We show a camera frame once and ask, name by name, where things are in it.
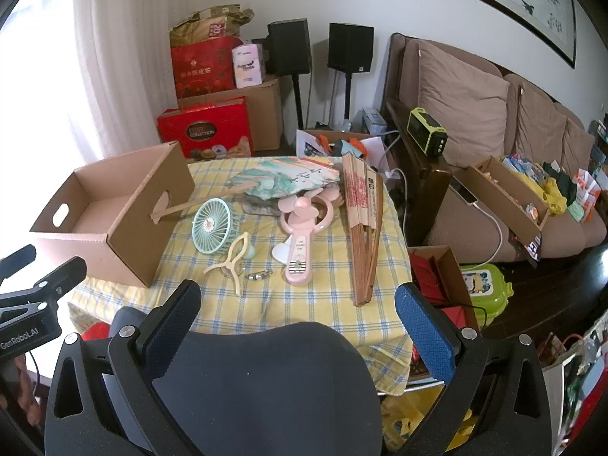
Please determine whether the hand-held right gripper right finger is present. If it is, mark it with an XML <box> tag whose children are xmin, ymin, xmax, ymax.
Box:
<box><xmin>394</xmin><ymin>281</ymin><xmax>554</xmax><ymax>456</ymax></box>

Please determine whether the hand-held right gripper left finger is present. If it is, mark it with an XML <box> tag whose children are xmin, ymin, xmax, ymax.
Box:
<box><xmin>44</xmin><ymin>279</ymin><xmax>203</xmax><ymax>456</ymax></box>

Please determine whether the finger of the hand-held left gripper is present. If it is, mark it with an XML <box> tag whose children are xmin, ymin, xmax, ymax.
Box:
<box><xmin>0</xmin><ymin>244</ymin><xmax>38</xmax><ymax>290</ymax></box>
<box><xmin>0</xmin><ymin>256</ymin><xmax>89</xmax><ymax>315</ymax></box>

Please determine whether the cream plastic hair clip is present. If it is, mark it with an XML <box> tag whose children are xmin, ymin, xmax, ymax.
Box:
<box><xmin>203</xmin><ymin>232</ymin><xmax>250</xmax><ymax>296</ymax></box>

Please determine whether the brown cardboard box with handles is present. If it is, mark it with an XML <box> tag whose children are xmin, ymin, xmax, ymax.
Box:
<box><xmin>29</xmin><ymin>141</ymin><xmax>196</xmax><ymax>288</ymax></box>

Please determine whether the mint green mini fan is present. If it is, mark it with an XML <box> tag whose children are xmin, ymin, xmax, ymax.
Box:
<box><xmin>192</xmin><ymin>198</ymin><xmax>260</xmax><ymax>261</ymax></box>

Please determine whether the brown bamboo folding fan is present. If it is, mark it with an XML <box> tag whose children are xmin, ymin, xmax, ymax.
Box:
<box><xmin>341</xmin><ymin>152</ymin><xmax>385</xmax><ymax>307</ymax></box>

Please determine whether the pink handheld fan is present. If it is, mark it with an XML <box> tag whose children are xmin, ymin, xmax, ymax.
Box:
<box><xmin>272</xmin><ymin>186</ymin><xmax>339</xmax><ymax>288</ymax></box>

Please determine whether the round painted paper fan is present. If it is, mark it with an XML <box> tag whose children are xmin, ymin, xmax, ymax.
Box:
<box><xmin>151</xmin><ymin>158</ymin><xmax>344</xmax><ymax>225</ymax></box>

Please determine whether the person's left hand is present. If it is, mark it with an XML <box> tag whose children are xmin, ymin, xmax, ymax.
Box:
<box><xmin>14</xmin><ymin>355</ymin><xmax>39</xmax><ymax>416</ymax></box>

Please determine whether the cardboard box with red bags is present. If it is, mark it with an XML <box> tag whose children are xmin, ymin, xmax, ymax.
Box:
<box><xmin>407</xmin><ymin>245</ymin><xmax>481</xmax><ymax>334</ymax></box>

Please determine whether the green plastic toy case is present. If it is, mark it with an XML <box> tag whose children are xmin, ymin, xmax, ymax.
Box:
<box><xmin>459</xmin><ymin>264</ymin><xmax>514</xmax><ymax>317</ymax></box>

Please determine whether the yellow plastic bag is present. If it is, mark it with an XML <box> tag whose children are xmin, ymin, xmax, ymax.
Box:
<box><xmin>380</xmin><ymin>382</ymin><xmax>478</xmax><ymax>455</ymax></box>

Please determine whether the yellow plaid tablecloth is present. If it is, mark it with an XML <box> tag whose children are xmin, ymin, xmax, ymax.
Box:
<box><xmin>68</xmin><ymin>154</ymin><xmax>414</xmax><ymax>395</ymax></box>

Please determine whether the brown sofa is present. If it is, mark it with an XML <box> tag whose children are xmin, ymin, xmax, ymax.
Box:
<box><xmin>383</xmin><ymin>32</ymin><xmax>608</xmax><ymax>269</ymax></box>

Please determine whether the white paper bag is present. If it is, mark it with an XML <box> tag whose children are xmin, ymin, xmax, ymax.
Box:
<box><xmin>540</xmin><ymin>355</ymin><xmax>578</xmax><ymax>456</ymax></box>

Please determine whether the smartphone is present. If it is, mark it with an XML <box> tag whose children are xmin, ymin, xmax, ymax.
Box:
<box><xmin>450</xmin><ymin>176</ymin><xmax>481</xmax><ymax>207</ymax></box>

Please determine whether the long cardboard tray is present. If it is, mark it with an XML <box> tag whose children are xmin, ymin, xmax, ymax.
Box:
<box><xmin>467</xmin><ymin>156</ymin><xmax>552</xmax><ymax>249</ymax></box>

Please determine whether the pile of colourful bags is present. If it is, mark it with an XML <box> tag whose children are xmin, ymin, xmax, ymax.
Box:
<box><xmin>502</xmin><ymin>154</ymin><xmax>608</xmax><ymax>223</ymax></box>

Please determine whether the green black portable radio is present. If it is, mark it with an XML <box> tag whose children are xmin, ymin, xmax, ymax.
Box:
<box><xmin>407</xmin><ymin>107</ymin><xmax>448</xmax><ymax>158</ymax></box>

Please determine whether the red gift box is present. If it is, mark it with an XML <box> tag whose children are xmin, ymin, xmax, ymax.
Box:
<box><xmin>157</xmin><ymin>96</ymin><xmax>252</xmax><ymax>160</ymax></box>

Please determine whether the open cardboard box of tools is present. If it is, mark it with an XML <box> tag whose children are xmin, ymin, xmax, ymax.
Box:
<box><xmin>296</xmin><ymin>128</ymin><xmax>396</xmax><ymax>165</ymax></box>

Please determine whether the small grey box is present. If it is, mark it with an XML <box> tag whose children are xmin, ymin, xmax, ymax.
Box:
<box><xmin>360</xmin><ymin>108</ymin><xmax>389</xmax><ymax>135</ymax></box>

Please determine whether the white curtain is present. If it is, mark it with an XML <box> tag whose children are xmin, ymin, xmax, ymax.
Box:
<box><xmin>0</xmin><ymin>0</ymin><xmax>267</xmax><ymax>210</ymax></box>

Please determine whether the large beige sofa cushion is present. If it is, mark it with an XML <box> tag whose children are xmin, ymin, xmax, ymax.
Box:
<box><xmin>416</xmin><ymin>39</ymin><xmax>510</xmax><ymax>168</ymax></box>

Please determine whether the large brown cardboard box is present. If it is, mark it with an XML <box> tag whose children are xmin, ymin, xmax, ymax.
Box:
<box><xmin>178</xmin><ymin>76</ymin><xmax>285</xmax><ymax>153</ymax></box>

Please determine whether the red gift bag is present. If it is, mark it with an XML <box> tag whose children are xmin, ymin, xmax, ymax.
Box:
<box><xmin>170</xmin><ymin>35</ymin><xmax>244</xmax><ymax>100</ymax></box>

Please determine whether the white pink tissue pack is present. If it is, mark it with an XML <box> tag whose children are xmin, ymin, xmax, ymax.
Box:
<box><xmin>232</xmin><ymin>44</ymin><xmax>265</xmax><ymax>89</ymax></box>

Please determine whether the gold brown paper bag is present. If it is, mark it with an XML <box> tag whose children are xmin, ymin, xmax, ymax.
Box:
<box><xmin>169</xmin><ymin>5</ymin><xmax>255</xmax><ymax>49</ymax></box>

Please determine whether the white charging cable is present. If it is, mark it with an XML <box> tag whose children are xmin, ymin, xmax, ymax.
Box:
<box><xmin>462</xmin><ymin>199</ymin><xmax>505</xmax><ymax>269</ymax></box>

